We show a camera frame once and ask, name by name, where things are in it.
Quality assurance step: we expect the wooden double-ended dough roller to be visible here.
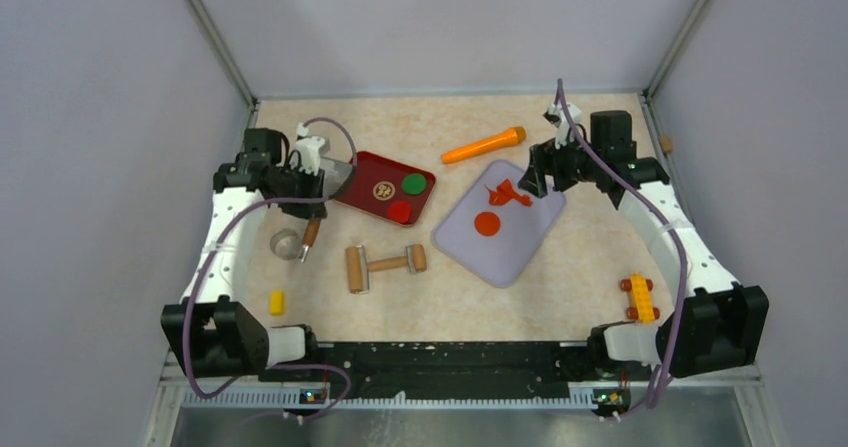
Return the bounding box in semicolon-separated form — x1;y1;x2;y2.
344;244;428;295

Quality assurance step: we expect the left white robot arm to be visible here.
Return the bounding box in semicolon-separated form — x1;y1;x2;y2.
160;127;328;381

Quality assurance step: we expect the orange plastic rolling pin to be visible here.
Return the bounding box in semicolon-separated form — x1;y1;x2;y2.
440;126;527;164

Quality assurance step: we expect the dark red lacquer tray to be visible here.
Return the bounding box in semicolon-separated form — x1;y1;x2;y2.
337;151;436;227

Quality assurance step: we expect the metal scraper wooden handle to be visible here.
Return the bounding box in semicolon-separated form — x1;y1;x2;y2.
298;155;357;263

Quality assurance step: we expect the small yellow block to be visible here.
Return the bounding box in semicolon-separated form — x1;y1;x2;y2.
268;290;286;316

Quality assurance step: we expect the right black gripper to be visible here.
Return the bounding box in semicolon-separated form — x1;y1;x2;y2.
519;128;604;199

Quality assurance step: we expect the yellow toy car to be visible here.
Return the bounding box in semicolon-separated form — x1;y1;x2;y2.
619;273;660;324

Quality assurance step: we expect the red dough disc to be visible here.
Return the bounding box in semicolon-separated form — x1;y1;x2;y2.
387;200;412;225

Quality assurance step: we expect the lavender plastic cutting board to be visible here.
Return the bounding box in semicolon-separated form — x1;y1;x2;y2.
432;160;566;288

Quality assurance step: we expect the orange round dough wrapper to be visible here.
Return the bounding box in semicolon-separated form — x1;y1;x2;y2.
474;211;501;237

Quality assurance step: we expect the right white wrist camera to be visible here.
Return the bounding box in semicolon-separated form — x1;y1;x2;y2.
543;101;582;149

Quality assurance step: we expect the small tan wall knob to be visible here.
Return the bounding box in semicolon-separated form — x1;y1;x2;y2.
658;135;674;155

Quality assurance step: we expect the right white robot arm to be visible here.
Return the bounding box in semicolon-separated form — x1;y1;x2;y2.
518;105;769;379

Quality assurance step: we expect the green dough disc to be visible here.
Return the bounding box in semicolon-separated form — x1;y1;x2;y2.
401;173;427;196

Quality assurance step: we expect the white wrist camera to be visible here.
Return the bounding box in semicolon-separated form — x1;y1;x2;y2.
543;101;582;149
289;123;329;176

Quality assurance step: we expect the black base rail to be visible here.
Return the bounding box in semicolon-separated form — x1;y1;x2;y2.
258;341;649;401

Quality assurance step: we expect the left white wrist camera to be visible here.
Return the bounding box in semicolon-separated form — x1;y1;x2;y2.
289;123;329;176

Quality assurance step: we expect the orange-red dough lump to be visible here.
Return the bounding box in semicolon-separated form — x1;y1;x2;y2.
487;179;533;207

